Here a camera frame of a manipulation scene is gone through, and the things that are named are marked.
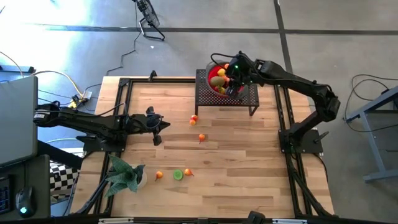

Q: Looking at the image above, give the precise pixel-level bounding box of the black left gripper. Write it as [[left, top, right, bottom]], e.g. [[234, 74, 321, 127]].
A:
[[136, 106, 171, 146]]

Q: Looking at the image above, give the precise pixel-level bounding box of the grey metal table frame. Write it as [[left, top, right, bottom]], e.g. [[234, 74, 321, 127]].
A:
[[345, 86, 398, 183]]

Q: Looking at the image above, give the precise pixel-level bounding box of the black keyboard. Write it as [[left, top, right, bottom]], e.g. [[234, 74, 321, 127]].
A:
[[0, 185, 12, 215]]

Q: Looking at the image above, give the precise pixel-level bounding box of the red collapsible colander bowl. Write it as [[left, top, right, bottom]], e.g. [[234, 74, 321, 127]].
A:
[[205, 60, 249, 100]]

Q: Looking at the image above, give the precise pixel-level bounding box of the white light bar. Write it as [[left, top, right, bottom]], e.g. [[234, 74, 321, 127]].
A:
[[98, 217, 134, 224], [272, 218, 308, 224]]

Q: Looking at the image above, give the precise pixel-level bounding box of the yellow floor cable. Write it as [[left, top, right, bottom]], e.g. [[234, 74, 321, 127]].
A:
[[30, 70, 85, 115]]

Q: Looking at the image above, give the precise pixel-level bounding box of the black table-level camera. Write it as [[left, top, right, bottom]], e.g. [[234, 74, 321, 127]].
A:
[[248, 210, 266, 224]]

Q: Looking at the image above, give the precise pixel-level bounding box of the black aluminium table frame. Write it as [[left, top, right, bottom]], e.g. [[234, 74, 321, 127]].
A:
[[70, 77, 335, 218]]

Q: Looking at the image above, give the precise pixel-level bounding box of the grey power strip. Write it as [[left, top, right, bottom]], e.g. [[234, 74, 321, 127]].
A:
[[70, 90, 93, 109]]

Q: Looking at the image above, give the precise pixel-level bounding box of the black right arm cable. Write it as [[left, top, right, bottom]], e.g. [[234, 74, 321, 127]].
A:
[[210, 52, 238, 68]]

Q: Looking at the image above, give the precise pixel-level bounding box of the black perforated metal shelf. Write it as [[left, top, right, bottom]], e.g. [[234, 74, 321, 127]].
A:
[[195, 68, 261, 116]]

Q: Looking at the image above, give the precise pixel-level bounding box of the black floor fan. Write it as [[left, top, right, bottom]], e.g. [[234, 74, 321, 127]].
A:
[[132, 0, 166, 42]]

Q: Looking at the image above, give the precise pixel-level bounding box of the black fan cable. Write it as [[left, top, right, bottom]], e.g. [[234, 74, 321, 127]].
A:
[[83, 2, 139, 94]]

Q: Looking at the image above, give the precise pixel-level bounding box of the black computer mouse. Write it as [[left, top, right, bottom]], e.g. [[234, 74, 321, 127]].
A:
[[14, 186, 35, 218]]

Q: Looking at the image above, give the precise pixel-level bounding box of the black desk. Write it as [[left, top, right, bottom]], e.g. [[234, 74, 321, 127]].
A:
[[0, 154, 51, 220]]

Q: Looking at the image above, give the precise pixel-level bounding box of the green artificial potted plant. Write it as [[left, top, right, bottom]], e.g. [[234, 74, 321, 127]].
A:
[[104, 154, 147, 197]]

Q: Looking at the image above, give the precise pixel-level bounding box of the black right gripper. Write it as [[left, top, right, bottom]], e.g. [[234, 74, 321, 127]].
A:
[[226, 53, 254, 98]]

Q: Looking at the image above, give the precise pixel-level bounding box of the black white checkered board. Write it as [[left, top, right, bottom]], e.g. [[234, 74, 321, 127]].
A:
[[49, 161, 80, 200]]

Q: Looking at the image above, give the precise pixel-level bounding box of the black floor cable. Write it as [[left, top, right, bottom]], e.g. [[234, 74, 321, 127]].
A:
[[344, 73, 398, 127]]

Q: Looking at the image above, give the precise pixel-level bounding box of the dark flat floor bar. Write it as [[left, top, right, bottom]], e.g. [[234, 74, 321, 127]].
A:
[[0, 65, 35, 75]]

